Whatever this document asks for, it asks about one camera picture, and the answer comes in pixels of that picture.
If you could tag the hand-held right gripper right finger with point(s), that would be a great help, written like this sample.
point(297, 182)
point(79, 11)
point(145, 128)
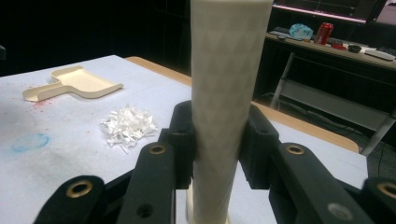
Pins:
point(258, 146)

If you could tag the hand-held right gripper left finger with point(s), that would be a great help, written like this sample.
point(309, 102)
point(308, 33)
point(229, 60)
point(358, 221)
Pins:
point(183, 140)

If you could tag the pile of white paper shreds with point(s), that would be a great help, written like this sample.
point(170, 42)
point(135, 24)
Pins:
point(129, 126)

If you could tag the cream plastic dustpan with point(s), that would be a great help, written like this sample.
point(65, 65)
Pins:
point(84, 82)

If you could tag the light blue packet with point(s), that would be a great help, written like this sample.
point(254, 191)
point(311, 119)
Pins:
point(300, 31)

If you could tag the white table cover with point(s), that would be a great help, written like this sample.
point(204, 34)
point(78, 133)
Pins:
point(62, 168)

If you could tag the small red object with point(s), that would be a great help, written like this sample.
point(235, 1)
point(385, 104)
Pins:
point(338, 47)

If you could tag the wooden desk with metal legs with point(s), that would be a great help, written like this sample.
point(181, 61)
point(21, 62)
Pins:
point(348, 55)

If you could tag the red drink can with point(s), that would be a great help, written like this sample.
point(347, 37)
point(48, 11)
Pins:
point(323, 33)

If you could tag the small black round object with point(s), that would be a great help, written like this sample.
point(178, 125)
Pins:
point(354, 48)

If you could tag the flat white device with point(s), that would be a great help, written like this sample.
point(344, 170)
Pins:
point(379, 54)

